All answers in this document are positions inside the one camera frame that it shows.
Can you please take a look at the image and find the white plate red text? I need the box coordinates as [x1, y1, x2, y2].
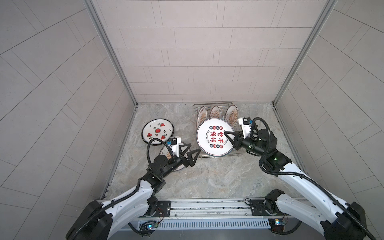
[196, 119, 234, 157]

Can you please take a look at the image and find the white blue-rim watermelon plate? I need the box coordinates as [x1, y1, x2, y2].
[142, 119, 175, 144]

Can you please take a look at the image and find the white plate orange sunburst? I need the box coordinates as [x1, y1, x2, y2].
[197, 107, 207, 127]

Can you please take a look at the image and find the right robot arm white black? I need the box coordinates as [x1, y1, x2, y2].
[224, 129, 374, 240]

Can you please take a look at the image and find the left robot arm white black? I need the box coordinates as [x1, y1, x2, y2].
[66, 144, 201, 240]

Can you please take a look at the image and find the white plate orange rear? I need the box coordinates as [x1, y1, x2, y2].
[225, 105, 239, 128]

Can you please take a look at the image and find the left circuit board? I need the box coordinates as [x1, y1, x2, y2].
[140, 221, 158, 232]

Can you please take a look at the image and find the circuit board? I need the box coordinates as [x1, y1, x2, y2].
[140, 221, 158, 232]
[268, 219, 287, 233]

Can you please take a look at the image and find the right circuit board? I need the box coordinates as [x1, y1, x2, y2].
[268, 219, 287, 233]

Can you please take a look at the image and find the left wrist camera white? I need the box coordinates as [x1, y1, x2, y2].
[167, 137, 182, 158]

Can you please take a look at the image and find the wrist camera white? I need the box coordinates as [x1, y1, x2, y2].
[239, 117, 252, 139]
[167, 137, 182, 158]

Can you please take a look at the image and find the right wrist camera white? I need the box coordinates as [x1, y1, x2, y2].
[239, 117, 252, 139]

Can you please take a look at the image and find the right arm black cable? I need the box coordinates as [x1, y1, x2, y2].
[250, 116, 378, 240]

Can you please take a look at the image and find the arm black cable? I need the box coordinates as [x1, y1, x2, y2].
[250, 116, 378, 240]
[67, 137, 175, 240]

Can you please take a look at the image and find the steel wire dish rack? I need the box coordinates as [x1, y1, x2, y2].
[193, 102, 241, 159]

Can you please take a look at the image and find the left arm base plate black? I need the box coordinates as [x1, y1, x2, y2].
[144, 201, 171, 218]

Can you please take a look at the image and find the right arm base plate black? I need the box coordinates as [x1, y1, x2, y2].
[247, 199, 281, 216]

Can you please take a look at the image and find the aluminium mounting rail frame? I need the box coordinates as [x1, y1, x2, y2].
[119, 196, 340, 232]

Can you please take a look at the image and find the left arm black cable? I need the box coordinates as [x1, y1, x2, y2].
[67, 137, 175, 240]

